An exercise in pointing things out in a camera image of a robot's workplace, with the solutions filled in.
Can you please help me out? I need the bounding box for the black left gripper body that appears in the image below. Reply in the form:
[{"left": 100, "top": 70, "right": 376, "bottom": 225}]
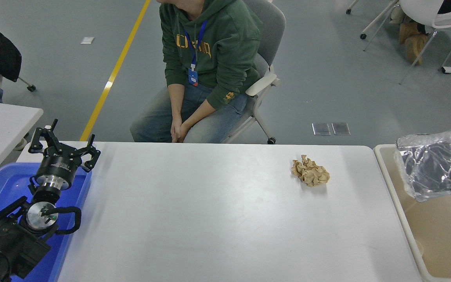
[{"left": 36, "top": 151, "right": 80, "bottom": 181}]

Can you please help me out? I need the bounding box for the tan paper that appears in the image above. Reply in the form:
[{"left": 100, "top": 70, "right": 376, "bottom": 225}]
[{"left": 291, "top": 155, "right": 330, "bottom": 188}]

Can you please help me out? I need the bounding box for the person's right hand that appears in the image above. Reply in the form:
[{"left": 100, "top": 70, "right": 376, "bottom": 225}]
[{"left": 170, "top": 116, "right": 184, "bottom": 143}]

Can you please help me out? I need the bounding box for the person's left hand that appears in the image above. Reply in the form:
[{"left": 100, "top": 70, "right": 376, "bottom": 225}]
[{"left": 177, "top": 121, "right": 193, "bottom": 143}]

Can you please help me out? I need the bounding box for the white side table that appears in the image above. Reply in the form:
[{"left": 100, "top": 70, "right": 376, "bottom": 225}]
[{"left": 0, "top": 99, "right": 44, "bottom": 186}]

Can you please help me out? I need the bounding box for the chair with black caster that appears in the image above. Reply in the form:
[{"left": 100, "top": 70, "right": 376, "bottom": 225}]
[{"left": 0, "top": 72, "right": 37, "bottom": 92}]

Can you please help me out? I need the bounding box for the large pale plastic bin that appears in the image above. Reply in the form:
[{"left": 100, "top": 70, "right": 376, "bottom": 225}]
[{"left": 373, "top": 144, "right": 451, "bottom": 282}]

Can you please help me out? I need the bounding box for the blue plastic tray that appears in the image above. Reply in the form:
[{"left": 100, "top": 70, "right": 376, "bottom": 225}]
[{"left": 0, "top": 163, "right": 93, "bottom": 282}]

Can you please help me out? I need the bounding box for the person with tan boots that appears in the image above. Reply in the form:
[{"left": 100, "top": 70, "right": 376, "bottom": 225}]
[{"left": 391, "top": 0, "right": 451, "bottom": 65}]

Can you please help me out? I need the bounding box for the seated person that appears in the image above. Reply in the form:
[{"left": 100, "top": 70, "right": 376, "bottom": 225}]
[{"left": 130, "top": 0, "right": 264, "bottom": 143}]

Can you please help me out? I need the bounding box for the white shell chair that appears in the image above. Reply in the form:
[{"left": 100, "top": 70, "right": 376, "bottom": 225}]
[{"left": 363, "top": 0, "right": 451, "bottom": 85}]

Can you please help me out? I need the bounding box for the chair base with casters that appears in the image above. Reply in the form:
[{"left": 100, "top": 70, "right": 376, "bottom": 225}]
[{"left": 346, "top": 0, "right": 400, "bottom": 40}]

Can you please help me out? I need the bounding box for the white grey office chair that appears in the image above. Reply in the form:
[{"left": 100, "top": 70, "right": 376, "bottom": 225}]
[{"left": 222, "top": 0, "right": 287, "bottom": 145}]

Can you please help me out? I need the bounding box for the blue lanyard badge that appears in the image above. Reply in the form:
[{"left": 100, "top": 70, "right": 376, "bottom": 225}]
[{"left": 184, "top": 20, "right": 209, "bottom": 87}]

